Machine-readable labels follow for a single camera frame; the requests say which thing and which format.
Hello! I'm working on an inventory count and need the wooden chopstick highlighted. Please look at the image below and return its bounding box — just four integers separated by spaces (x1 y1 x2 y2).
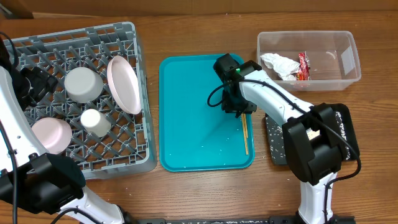
241 113 249 155
242 113 248 140

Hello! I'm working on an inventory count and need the grey white bowl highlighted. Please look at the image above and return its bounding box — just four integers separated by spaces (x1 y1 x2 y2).
64 67 104 103

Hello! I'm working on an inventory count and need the white napkin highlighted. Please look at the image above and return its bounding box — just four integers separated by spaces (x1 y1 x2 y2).
261 53 300 81

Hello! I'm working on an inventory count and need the white cup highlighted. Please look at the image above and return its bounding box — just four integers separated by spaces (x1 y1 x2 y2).
80 109 112 137

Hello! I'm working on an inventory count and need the red snack wrapper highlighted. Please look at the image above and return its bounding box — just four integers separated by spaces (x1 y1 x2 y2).
296 52 310 81

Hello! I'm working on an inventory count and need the large white plate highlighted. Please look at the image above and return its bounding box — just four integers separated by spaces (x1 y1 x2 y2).
106 56 141 114

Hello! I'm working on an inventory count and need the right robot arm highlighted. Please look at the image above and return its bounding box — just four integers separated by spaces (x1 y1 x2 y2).
213 54 347 223

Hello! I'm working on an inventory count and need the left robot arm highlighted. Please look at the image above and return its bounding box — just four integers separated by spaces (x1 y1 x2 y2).
1 33 137 223

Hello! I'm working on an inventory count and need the clear plastic bin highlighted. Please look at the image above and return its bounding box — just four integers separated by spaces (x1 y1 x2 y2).
257 30 361 91

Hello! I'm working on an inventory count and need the grey plastic dish rack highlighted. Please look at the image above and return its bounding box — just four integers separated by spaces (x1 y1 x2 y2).
4 22 157 179

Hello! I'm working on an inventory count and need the teal serving tray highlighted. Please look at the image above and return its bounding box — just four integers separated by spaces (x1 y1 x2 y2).
159 54 255 172

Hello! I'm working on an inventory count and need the black tray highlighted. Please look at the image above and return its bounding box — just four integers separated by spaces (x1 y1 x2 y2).
264 103 361 166

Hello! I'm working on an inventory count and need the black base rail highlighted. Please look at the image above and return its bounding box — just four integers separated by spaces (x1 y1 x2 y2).
136 214 356 224

